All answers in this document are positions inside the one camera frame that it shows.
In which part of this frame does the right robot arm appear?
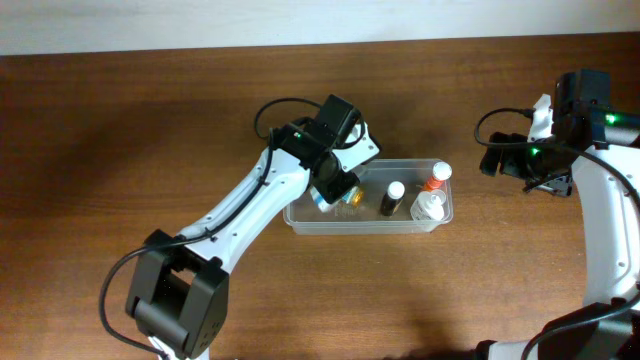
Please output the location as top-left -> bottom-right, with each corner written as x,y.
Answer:
473,69 -> 639,359

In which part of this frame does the clear plastic container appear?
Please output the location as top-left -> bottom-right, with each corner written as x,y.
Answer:
283,158 -> 454,235

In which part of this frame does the white blue medicine box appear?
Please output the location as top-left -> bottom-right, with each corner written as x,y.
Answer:
309,187 -> 334,213

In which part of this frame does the orange tube white cap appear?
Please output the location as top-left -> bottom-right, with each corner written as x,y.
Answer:
422,161 -> 453,191

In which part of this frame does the black bottle white cap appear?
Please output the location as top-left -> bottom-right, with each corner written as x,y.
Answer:
380,181 -> 405,217

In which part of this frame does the white pump bottle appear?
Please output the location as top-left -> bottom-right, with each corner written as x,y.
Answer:
410,189 -> 446,221

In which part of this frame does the gold lid small jar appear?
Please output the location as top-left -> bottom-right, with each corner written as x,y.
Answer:
342,186 -> 364,208

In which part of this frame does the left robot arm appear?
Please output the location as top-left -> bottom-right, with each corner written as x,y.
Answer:
125,95 -> 380,359

